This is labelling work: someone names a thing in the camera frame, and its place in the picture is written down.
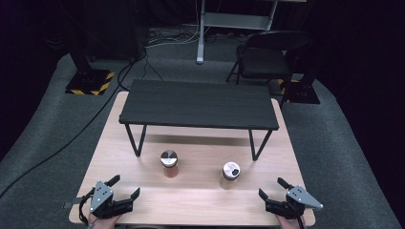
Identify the person's left hand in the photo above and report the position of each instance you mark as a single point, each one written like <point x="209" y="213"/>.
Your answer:
<point x="103" y="223"/>

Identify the black shelf riser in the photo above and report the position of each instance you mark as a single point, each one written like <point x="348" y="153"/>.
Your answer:
<point x="197" y="103"/>

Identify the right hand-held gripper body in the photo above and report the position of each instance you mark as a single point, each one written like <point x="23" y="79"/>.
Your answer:
<point x="297" y="198"/>

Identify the white desk frame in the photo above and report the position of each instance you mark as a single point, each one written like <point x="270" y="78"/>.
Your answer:
<point x="235" y="21"/>

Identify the grey tape tab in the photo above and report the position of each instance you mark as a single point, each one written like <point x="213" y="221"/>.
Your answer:
<point x="71" y="203"/>

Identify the tan spice jar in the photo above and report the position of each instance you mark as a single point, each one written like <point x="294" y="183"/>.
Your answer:
<point x="230" y="173"/>

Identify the black folding chair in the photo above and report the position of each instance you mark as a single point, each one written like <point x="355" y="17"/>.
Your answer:
<point x="266" y="60"/>

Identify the black yellow-striped stand base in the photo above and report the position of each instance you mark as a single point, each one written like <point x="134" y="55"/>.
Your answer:
<point x="90" y="82"/>
<point x="302" y="93"/>

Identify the person's right hand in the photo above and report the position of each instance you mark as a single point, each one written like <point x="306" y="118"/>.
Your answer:
<point x="286" y="223"/>

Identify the red spice jar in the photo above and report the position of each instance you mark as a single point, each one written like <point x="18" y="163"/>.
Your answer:
<point x="169" y="163"/>

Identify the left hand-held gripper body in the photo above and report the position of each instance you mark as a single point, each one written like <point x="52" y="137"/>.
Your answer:
<point x="102" y="198"/>

